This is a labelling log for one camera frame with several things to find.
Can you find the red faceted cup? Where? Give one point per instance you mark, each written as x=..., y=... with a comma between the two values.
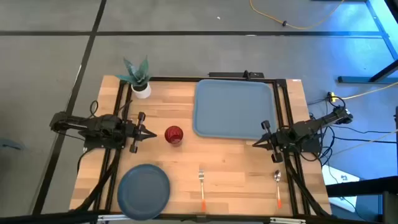
x=173, y=135

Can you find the blue plastic tray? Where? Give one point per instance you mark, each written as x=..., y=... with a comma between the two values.
x=233, y=109

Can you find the white plant pot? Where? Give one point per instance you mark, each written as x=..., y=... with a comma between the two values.
x=143, y=92

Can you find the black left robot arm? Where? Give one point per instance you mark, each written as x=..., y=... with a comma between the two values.
x=102, y=129

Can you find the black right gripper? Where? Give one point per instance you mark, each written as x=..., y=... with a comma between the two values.
x=275, y=146

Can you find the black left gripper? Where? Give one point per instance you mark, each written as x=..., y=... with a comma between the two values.
x=136, y=133

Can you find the green artificial plant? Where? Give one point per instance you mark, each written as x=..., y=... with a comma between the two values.
x=138, y=76

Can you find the silver aluminium rail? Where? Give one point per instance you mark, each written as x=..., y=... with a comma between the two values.
x=118, y=217

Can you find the dark blue plate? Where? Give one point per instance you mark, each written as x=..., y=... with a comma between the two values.
x=143, y=193

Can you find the black metal beam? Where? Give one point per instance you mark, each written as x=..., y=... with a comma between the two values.
x=367, y=186

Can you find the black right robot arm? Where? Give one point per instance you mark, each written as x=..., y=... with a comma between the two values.
x=304, y=126

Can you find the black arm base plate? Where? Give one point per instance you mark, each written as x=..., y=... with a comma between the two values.
x=311, y=146
x=102, y=144

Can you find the black table frame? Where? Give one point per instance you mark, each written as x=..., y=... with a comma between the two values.
x=214, y=79

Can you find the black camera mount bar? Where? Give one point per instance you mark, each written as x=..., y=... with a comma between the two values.
x=230, y=75

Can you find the white box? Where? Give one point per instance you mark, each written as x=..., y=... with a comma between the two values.
x=342, y=179

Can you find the blue metal stand frame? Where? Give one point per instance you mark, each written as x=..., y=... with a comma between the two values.
x=383, y=31

